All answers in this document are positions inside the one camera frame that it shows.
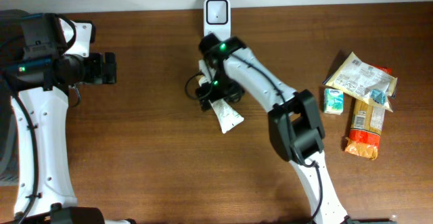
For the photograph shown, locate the white tube with tan cap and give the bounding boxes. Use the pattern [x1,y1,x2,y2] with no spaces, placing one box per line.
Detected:
[195,75,244,134]

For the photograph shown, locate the green tissue pack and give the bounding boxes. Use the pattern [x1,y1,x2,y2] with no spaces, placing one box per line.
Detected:
[323,88,344,115]

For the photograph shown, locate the yellow white snack bag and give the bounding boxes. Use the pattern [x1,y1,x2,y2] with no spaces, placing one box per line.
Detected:
[325,52,398,112]

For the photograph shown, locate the orange red noodle packet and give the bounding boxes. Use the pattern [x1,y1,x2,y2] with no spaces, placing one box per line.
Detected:
[344,66,393,161]

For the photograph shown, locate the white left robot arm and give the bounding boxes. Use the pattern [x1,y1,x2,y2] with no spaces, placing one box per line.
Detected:
[1,9,117,224]

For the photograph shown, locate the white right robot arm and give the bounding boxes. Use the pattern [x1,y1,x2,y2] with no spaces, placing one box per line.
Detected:
[196,33,352,223]

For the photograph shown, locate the white barcode scanner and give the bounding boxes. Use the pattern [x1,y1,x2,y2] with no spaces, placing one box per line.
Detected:
[203,0,231,40]

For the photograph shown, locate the dark grey plastic basket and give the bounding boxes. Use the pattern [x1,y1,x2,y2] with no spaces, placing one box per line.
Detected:
[0,9,28,187]

